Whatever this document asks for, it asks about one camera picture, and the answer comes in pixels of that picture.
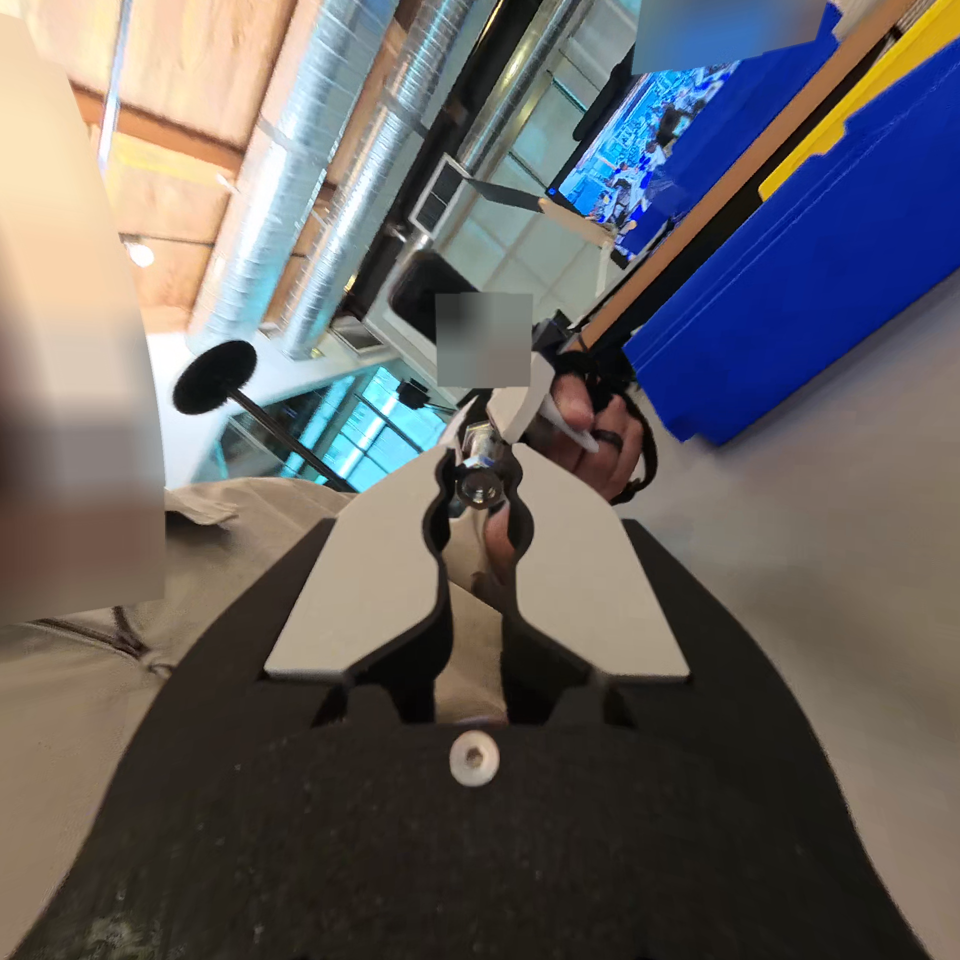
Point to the white air vent grille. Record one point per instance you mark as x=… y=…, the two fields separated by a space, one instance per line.
x=439 y=191

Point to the yellow plastic bin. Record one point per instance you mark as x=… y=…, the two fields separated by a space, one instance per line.
x=861 y=97

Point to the wooden document stand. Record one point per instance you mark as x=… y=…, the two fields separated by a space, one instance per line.
x=573 y=220

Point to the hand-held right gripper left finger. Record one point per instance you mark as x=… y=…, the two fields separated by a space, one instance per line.
x=352 y=592

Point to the person's left hand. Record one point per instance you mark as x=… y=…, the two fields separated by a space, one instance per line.
x=607 y=465

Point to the silver ventilation duct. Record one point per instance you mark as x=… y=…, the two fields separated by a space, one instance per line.
x=261 y=187
x=360 y=202

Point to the silver hex bolt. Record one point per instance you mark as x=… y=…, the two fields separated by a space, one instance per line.
x=483 y=442

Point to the black video bar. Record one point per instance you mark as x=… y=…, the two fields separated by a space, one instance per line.
x=603 y=97

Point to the flat screen monitor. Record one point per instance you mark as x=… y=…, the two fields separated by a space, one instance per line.
x=629 y=150

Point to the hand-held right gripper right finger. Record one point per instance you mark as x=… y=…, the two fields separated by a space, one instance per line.
x=600 y=592

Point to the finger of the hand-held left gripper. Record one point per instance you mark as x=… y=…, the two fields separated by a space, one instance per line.
x=458 y=427
x=513 y=409

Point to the blue divided plastic bin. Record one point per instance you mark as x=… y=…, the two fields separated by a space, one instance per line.
x=787 y=299

